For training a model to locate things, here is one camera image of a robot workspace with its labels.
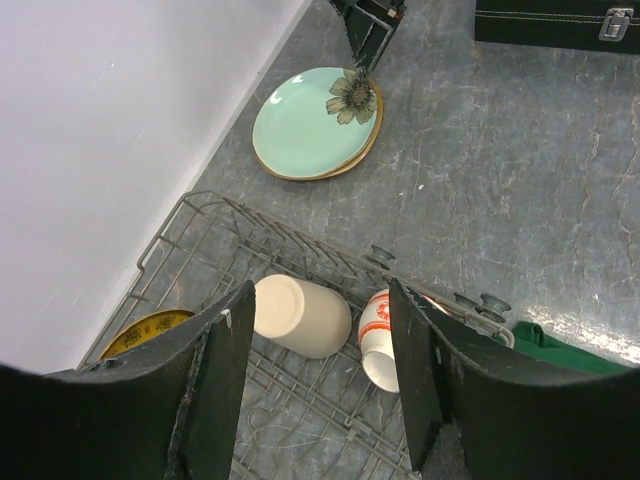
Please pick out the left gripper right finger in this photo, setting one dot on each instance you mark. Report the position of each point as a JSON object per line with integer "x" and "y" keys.
{"x": 518, "y": 417}

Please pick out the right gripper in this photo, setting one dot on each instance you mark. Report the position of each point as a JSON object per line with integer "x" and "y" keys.
{"x": 370, "y": 25}

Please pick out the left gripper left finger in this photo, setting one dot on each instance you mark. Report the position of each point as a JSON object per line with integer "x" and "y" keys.
{"x": 166, "y": 409}

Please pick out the yellow patterned small plate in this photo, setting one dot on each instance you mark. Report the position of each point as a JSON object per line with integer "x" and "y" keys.
{"x": 145, "y": 329}

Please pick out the mint green flower plate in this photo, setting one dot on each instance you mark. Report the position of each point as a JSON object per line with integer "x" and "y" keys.
{"x": 310, "y": 125}

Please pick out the cream bird pattern plate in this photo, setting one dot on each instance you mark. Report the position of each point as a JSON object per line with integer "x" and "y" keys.
{"x": 370, "y": 145}

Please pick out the beige cup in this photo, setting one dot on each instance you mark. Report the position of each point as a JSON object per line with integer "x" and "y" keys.
{"x": 306, "y": 318}

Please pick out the folded green cloth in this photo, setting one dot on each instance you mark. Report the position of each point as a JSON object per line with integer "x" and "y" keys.
{"x": 532, "y": 340}

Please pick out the white red pattern bowl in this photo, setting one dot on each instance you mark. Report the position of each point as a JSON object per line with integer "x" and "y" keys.
{"x": 375, "y": 343}

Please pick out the black glass lid box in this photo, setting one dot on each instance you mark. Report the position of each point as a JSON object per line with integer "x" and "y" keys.
{"x": 592, "y": 25}

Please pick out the grey wire dish rack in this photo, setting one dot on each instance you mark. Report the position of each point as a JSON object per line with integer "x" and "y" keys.
{"x": 300, "y": 418}

